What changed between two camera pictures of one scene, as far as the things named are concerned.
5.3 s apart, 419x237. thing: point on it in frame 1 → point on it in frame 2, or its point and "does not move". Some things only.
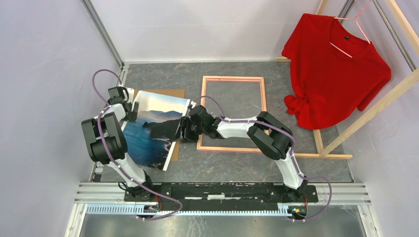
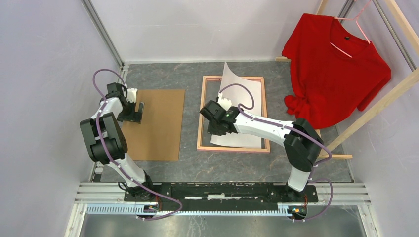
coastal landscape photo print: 150,141 → 239,96
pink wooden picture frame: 200,147 does not move
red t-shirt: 334,72 does not move
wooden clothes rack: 321,150 does not move
